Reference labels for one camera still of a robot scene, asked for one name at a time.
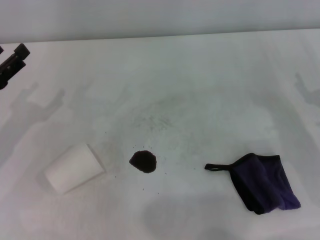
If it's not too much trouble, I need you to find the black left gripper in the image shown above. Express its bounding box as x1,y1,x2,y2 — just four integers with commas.
0,43,31,91

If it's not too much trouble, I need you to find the white paper cup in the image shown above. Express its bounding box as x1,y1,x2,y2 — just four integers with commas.
43,142,107,195

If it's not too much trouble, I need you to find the purple rag with black trim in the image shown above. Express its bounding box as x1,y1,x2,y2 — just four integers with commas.
204,153,302,216

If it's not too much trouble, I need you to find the black water stain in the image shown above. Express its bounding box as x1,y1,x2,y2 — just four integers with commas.
128,150,157,174

